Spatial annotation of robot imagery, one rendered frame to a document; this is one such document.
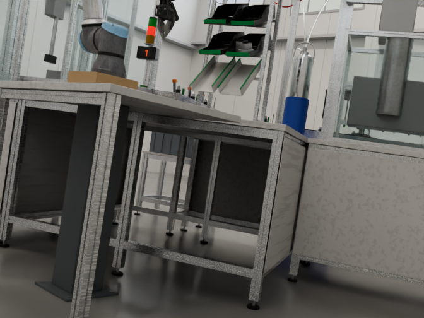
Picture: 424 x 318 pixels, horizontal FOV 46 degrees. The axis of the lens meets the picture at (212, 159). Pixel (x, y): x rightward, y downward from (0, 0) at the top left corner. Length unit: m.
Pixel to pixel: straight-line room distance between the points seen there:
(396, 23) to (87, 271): 2.33
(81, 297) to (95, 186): 0.38
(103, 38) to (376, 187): 1.70
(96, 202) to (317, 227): 1.61
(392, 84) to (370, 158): 0.46
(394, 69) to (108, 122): 1.90
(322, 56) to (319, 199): 8.78
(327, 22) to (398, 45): 8.69
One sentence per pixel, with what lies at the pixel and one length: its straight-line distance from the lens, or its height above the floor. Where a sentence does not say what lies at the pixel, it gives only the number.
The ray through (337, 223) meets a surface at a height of 0.39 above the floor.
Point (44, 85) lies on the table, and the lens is 2.07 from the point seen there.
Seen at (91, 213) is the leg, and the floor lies 0.42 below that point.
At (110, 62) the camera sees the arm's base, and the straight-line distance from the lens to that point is 2.19.
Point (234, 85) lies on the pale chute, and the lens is 2.60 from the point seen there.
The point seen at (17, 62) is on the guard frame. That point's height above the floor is 1.02.
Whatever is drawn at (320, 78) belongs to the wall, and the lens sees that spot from 11.50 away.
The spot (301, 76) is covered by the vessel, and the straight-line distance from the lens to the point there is 3.33.
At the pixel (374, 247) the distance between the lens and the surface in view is 3.00.
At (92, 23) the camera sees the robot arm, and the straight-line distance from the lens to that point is 2.33.
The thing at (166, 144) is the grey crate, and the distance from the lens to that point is 4.75.
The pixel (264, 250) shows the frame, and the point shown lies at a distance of 2.32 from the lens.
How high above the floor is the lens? 0.67
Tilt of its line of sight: level
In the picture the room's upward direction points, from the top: 9 degrees clockwise
